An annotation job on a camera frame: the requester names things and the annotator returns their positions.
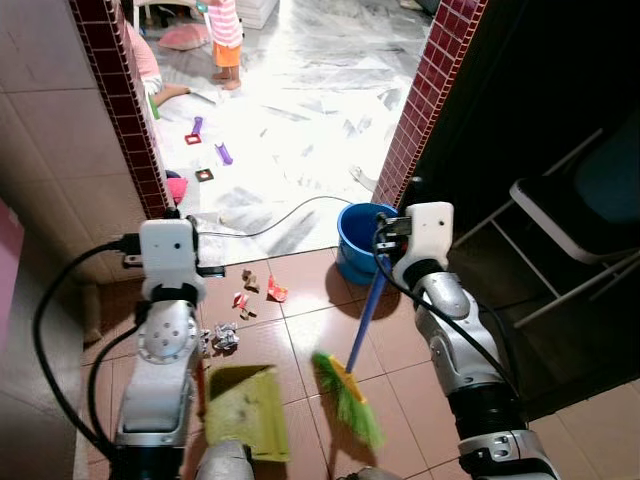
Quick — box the blue plastic bucket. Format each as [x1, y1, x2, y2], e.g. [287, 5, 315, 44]
[337, 203, 401, 286]

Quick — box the grey robot leg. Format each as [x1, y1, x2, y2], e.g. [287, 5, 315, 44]
[340, 465, 401, 480]
[195, 440, 256, 480]

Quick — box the green dustpan with red handle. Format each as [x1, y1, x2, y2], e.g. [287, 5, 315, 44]
[193, 358, 291, 463]

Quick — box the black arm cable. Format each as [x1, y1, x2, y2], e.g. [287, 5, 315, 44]
[375, 240, 521, 401]
[33, 238, 141, 461]

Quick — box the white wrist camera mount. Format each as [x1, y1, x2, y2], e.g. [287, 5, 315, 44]
[140, 218, 199, 303]
[393, 202, 455, 288]

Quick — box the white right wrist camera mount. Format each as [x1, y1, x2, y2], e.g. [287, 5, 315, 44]
[393, 202, 455, 288]

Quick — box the grey robot left leg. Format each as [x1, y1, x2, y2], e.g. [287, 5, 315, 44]
[195, 440, 256, 480]

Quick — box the pink plastic object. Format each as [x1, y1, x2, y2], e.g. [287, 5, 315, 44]
[165, 175, 189, 206]

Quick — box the child in striped shirt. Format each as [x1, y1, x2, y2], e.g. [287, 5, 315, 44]
[205, 0, 244, 91]

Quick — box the grey robot right leg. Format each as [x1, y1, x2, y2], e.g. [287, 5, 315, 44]
[340, 465, 401, 480]

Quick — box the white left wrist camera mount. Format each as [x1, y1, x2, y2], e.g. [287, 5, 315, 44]
[140, 218, 199, 303]

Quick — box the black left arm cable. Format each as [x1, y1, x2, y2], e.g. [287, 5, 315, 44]
[33, 238, 141, 461]

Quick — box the black floor cable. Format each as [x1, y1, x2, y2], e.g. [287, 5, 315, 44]
[200, 195, 353, 239]

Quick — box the green broom with blue handle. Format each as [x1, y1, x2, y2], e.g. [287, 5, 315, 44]
[312, 178, 421, 451]

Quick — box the black folding chair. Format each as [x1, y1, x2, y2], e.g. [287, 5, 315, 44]
[478, 128, 640, 331]

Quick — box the pink cushion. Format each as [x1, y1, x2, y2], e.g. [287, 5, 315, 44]
[158, 22, 211, 51]

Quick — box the child in pink shirt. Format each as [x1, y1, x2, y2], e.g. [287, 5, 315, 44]
[125, 20, 191, 111]

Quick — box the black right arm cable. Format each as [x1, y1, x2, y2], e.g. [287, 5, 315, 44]
[375, 240, 521, 401]

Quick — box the crumpled silver foil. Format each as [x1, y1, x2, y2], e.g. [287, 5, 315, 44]
[212, 322, 241, 353]

